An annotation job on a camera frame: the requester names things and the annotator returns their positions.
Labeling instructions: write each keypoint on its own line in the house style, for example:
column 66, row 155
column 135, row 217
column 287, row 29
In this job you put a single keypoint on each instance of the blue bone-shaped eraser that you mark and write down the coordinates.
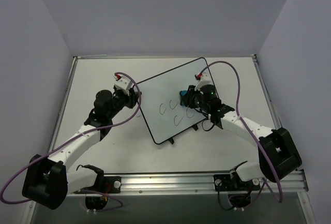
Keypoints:
column 183, row 98

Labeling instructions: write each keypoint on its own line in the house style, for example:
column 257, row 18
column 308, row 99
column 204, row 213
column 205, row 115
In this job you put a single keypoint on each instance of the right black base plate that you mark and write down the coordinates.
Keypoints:
column 227, row 182

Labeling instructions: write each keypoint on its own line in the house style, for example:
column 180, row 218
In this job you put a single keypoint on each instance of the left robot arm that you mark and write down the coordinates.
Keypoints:
column 48, row 180

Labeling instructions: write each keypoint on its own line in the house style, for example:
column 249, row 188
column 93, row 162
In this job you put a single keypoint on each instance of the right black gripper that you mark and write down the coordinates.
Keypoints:
column 190, row 99

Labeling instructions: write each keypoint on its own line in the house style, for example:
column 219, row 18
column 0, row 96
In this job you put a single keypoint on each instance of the aluminium rail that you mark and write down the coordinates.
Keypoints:
column 166, row 184
column 274, row 112
column 65, row 98

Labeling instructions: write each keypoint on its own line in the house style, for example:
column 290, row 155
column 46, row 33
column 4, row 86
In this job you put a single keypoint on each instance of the left whiteboard foot clip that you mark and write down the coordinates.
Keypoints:
column 171, row 140

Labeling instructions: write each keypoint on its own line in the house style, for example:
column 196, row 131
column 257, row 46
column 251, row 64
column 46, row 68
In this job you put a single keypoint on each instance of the right whiteboard foot clip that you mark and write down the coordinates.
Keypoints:
column 195, row 127

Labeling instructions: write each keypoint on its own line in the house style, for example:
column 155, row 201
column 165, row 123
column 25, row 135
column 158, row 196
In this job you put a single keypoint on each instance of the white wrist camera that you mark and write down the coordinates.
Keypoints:
column 202, row 80
column 123, row 83

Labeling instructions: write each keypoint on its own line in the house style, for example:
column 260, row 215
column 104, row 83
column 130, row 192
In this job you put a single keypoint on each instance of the white whiteboard black frame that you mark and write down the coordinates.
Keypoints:
column 160, row 103

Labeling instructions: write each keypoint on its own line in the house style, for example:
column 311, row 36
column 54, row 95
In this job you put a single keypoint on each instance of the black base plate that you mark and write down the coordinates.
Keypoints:
column 227, row 182
column 107, row 184

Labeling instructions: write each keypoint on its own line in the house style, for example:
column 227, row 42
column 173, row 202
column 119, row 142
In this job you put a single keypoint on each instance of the aluminium right side rail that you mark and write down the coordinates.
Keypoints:
column 274, row 112

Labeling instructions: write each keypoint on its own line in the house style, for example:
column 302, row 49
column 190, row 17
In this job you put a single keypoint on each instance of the aluminium left side rail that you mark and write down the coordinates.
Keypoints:
column 65, row 98

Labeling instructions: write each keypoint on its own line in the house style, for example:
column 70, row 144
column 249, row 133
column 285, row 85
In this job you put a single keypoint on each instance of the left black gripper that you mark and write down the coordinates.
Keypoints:
column 132, row 99

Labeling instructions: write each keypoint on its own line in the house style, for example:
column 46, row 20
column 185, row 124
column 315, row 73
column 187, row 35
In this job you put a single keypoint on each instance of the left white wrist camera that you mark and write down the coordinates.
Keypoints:
column 123, row 83

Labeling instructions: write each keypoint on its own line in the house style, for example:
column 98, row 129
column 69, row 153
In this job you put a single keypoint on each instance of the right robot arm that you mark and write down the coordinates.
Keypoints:
column 277, row 153

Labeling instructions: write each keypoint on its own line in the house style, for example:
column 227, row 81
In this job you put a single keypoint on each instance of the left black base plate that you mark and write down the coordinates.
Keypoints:
column 107, row 184

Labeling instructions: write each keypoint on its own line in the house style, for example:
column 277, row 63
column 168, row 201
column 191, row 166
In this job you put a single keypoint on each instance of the whiteboard foot clip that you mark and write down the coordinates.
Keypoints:
column 195, row 127
column 171, row 140

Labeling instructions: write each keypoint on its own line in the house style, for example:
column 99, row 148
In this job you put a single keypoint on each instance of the aluminium front rail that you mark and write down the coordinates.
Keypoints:
column 166, row 184

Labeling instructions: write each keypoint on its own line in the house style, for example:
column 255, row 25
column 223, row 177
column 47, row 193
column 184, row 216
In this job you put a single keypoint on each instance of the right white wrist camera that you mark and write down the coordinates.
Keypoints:
column 202, row 80

